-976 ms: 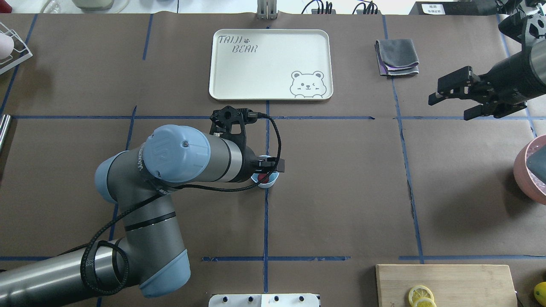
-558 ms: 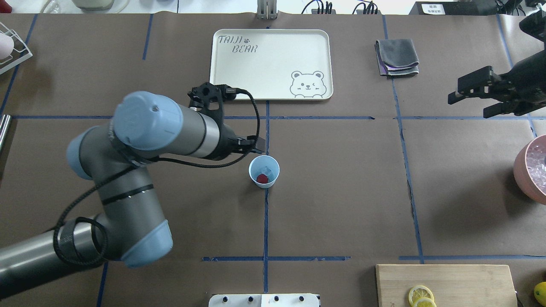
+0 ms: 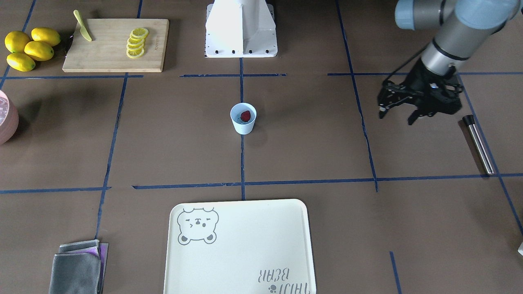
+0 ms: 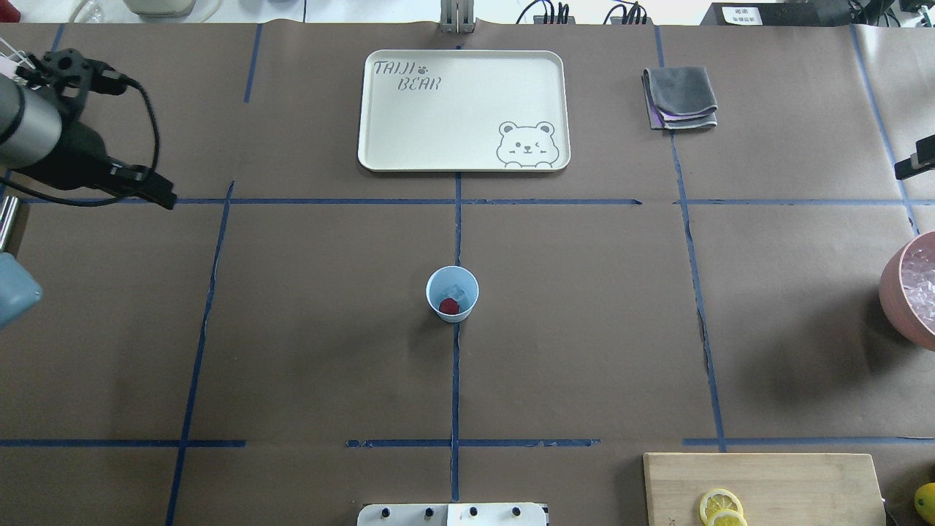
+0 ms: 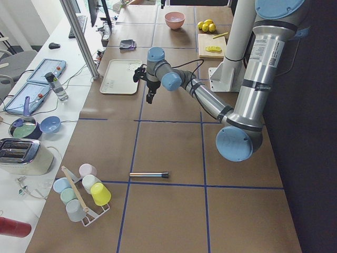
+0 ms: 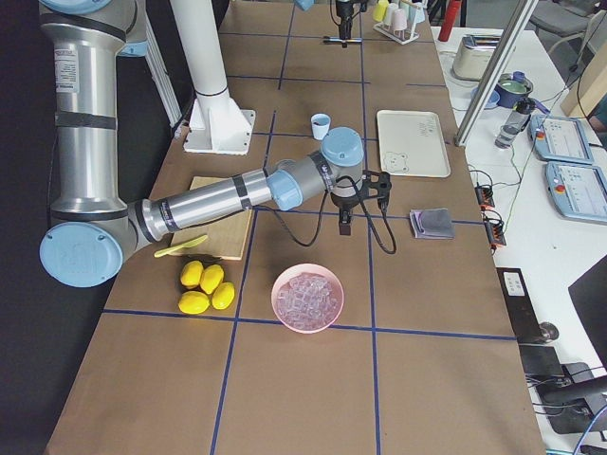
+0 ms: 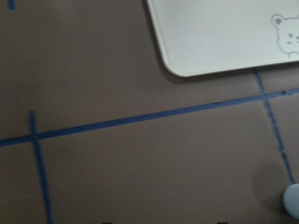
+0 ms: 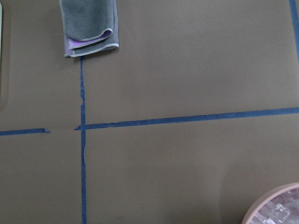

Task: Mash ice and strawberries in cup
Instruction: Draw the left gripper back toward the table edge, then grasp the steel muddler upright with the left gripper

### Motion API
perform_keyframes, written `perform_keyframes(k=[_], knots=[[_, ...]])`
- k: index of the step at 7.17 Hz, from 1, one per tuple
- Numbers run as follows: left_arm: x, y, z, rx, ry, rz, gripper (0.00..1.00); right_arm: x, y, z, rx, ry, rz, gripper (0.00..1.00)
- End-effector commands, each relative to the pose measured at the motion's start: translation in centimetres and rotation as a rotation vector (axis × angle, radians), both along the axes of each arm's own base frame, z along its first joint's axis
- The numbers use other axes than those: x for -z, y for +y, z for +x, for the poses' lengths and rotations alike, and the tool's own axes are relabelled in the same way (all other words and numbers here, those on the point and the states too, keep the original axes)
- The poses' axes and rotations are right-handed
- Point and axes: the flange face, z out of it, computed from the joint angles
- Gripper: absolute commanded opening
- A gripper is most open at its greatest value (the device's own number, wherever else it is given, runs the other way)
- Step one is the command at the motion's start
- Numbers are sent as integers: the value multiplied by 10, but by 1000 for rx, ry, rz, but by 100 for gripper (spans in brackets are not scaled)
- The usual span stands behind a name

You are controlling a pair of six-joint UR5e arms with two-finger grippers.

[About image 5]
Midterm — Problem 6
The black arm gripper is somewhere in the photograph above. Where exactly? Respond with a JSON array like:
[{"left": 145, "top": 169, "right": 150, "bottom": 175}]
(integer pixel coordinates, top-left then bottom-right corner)
[{"left": 146, "top": 80, "right": 161, "bottom": 104}]

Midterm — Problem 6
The steel muddler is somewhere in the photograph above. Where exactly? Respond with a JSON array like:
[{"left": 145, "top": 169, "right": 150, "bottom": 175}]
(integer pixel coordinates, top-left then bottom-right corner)
[{"left": 129, "top": 172, "right": 169, "bottom": 178}]

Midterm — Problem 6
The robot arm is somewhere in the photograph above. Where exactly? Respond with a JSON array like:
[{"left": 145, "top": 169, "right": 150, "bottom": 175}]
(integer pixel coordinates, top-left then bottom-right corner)
[{"left": 145, "top": 1, "right": 311, "bottom": 162}]

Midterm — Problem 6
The pink cup on rack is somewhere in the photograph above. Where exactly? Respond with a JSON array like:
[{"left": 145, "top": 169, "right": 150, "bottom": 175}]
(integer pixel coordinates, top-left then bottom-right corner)
[{"left": 78, "top": 163, "right": 97, "bottom": 178}]

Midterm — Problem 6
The yellow cup on rack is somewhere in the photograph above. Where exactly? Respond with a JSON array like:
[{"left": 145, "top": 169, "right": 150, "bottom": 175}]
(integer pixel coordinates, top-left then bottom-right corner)
[{"left": 91, "top": 182, "right": 112, "bottom": 206}]

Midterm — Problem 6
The light blue rack cup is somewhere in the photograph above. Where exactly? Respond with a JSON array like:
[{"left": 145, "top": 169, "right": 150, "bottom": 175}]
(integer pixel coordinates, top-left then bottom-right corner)
[{"left": 53, "top": 177, "right": 71, "bottom": 194}]

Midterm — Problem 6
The mint green rack cup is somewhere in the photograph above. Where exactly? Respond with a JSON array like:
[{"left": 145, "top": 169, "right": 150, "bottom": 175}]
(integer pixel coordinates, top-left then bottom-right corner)
[{"left": 60, "top": 188, "right": 77, "bottom": 205}]

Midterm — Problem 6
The grey rack cup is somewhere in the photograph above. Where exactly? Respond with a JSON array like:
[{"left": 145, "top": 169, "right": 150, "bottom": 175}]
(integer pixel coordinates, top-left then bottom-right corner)
[{"left": 65, "top": 199, "right": 86, "bottom": 222}]

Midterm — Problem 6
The cream bear tray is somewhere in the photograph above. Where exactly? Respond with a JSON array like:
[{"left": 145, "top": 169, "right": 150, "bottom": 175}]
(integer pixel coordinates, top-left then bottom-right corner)
[{"left": 100, "top": 59, "right": 142, "bottom": 95}]

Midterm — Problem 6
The grey folded cloth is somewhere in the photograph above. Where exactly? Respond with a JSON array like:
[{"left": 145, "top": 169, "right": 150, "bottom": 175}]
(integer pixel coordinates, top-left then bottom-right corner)
[{"left": 119, "top": 39, "right": 137, "bottom": 50}]

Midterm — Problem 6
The lemon slice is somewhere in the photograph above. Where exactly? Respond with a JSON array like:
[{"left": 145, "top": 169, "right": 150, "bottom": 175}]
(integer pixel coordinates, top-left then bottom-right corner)
[
  {"left": 213, "top": 46, "right": 222, "bottom": 52},
  {"left": 205, "top": 46, "right": 214, "bottom": 52}
]

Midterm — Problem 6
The wooden cutting board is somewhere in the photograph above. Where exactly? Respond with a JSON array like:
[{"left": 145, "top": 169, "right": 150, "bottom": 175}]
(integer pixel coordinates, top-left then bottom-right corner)
[{"left": 197, "top": 34, "right": 226, "bottom": 59}]

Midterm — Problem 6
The pink bowl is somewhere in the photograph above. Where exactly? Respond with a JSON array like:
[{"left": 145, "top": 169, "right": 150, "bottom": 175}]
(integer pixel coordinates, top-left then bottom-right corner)
[{"left": 164, "top": 12, "right": 185, "bottom": 30}]

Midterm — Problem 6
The whole yellow lemon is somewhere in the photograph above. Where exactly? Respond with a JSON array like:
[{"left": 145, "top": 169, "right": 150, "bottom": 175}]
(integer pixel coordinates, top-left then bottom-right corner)
[{"left": 197, "top": 22, "right": 204, "bottom": 29}]

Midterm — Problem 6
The clear water bottle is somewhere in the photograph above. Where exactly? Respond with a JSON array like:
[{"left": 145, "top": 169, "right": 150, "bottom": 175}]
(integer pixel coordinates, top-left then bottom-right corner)
[{"left": 44, "top": 72, "right": 68, "bottom": 101}]

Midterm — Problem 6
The teach pendant upper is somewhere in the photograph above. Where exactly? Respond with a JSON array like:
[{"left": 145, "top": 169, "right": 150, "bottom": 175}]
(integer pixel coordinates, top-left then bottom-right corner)
[{"left": 27, "top": 59, "right": 66, "bottom": 84}]

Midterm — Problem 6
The teach pendant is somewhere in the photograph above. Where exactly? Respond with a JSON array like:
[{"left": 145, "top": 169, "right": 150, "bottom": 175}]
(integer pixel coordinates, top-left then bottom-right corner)
[
  {"left": 3, "top": 82, "right": 52, "bottom": 115},
  {"left": 27, "top": 59, "right": 66, "bottom": 84}
]

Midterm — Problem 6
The blue empty bowl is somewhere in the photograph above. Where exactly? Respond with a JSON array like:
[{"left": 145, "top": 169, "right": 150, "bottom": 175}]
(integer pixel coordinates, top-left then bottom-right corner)
[{"left": 39, "top": 116, "right": 61, "bottom": 133}]

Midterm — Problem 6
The black keyboard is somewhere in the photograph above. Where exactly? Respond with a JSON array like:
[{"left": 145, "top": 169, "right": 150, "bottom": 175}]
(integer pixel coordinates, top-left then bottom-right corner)
[{"left": 68, "top": 15, "right": 88, "bottom": 39}]

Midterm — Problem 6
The black computer mouse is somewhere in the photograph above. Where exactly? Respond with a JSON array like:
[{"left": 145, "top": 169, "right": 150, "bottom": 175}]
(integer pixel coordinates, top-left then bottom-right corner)
[{"left": 48, "top": 43, "right": 61, "bottom": 50}]

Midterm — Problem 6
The teach pendant lower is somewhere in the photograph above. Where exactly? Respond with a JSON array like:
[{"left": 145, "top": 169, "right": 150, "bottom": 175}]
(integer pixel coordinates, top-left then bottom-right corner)
[{"left": 3, "top": 82, "right": 52, "bottom": 115}]

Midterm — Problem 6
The dark blue bowl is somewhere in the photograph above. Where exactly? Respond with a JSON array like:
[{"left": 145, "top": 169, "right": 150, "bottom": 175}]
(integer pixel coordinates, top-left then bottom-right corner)
[{"left": 8, "top": 95, "right": 43, "bottom": 140}]

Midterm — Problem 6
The cream toaster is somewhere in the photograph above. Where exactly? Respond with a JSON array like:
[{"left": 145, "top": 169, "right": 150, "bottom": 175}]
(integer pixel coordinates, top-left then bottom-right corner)
[{"left": 1, "top": 138, "right": 54, "bottom": 176}]

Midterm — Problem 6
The red bottle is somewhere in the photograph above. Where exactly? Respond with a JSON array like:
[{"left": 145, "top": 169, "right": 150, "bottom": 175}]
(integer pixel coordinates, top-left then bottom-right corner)
[{"left": 1, "top": 217, "right": 32, "bottom": 238}]

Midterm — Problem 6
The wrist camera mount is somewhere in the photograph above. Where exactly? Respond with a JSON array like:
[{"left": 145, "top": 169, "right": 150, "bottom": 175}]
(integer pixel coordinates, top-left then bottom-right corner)
[{"left": 133, "top": 64, "right": 147, "bottom": 83}]

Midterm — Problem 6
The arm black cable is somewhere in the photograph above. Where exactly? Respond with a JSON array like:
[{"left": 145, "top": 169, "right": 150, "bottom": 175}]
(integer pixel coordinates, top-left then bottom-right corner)
[{"left": 168, "top": 59, "right": 227, "bottom": 119}]

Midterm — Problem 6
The aluminium frame post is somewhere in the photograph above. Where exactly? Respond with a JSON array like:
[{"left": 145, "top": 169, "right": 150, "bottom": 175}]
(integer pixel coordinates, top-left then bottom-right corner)
[{"left": 60, "top": 0, "right": 100, "bottom": 80}]

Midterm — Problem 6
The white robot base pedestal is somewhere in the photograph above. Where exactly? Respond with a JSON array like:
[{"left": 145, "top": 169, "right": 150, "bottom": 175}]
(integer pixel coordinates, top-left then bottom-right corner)
[{"left": 209, "top": 0, "right": 256, "bottom": 92}]

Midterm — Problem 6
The yellow knife handle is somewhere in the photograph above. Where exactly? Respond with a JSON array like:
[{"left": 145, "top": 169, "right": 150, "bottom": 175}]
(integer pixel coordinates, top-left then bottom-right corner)
[{"left": 212, "top": 32, "right": 228, "bottom": 39}]

